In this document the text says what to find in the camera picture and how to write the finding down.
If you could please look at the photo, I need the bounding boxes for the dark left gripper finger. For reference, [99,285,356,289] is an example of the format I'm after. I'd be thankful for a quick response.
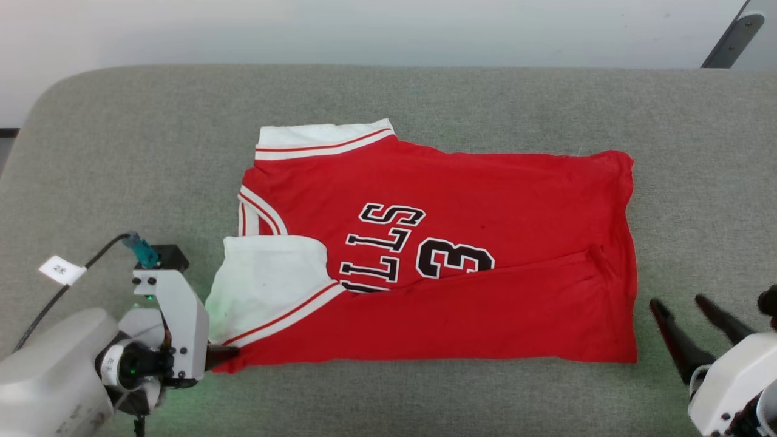
[208,345,240,371]

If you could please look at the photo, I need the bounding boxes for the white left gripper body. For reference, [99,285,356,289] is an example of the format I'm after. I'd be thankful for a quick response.
[132,269,210,389]

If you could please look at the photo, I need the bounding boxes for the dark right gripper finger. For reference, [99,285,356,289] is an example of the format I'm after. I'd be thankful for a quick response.
[650,297,717,384]
[695,294,756,345]

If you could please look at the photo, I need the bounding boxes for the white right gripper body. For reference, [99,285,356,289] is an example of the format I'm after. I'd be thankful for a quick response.
[688,331,777,437]

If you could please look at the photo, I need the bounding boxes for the red and white basketball jersey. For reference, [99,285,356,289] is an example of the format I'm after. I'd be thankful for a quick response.
[205,118,639,374]

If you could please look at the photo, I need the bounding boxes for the pale grey door panel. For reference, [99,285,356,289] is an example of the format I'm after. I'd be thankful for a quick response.
[728,0,777,69]

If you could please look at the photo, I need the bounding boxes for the teal left camera connector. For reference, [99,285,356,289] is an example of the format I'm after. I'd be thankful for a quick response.
[121,233,160,269]

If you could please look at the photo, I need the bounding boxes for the black left camera cable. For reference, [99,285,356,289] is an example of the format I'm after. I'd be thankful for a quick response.
[12,232,138,354]

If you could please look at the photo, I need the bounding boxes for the white cable label tag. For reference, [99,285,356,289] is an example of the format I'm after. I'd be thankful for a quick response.
[39,255,87,286]

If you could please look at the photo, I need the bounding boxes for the grey metal bracket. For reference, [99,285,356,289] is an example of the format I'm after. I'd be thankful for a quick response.
[713,11,766,69]
[701,0,754,69]

